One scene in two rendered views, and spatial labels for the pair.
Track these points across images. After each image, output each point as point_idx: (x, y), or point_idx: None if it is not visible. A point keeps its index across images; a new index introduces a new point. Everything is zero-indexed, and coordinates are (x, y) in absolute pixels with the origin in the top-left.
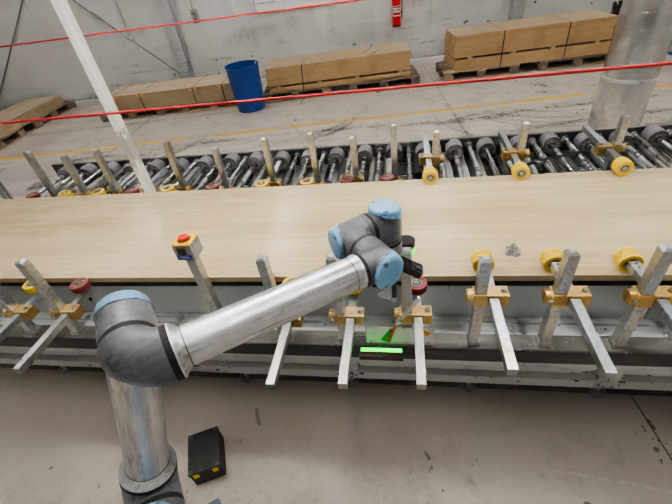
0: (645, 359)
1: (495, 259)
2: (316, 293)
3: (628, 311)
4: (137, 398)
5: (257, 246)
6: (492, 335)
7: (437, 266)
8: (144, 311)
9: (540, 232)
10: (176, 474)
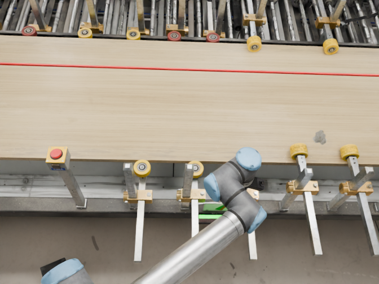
0: None
1: (307, 146)
2: (211, 253)
3: None
4: None
5: (100, 121)
6: (296, 202)
7: (263, 151)
8: (88, 282)
9: (341, 118)
10: None
